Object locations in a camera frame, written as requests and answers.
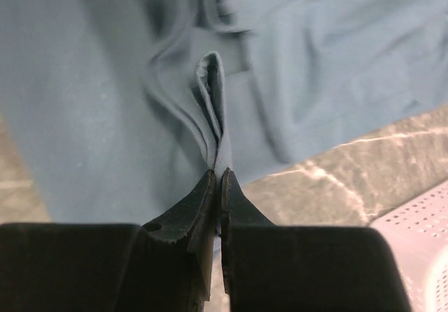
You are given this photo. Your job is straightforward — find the white plastic basket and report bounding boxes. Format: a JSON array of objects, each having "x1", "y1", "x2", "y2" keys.
[{"x1": 370, "y1": 181, "x2": 448, "y2": 311}]

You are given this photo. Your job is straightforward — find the grey-blue t-shirt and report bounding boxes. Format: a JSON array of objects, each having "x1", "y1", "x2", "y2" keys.
[{"x1": 1, "y1": 0, "x2": 447, "y2": 224}]

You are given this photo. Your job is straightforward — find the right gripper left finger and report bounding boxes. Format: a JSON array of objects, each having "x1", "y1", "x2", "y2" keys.
[{"x1": 1, "y1": 171, "x2": 216, "y2": 311}]

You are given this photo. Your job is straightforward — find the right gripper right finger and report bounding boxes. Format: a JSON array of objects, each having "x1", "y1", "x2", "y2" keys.
[{"x1": 220, "y1": 170, "x2": 411, "y2": 311}]

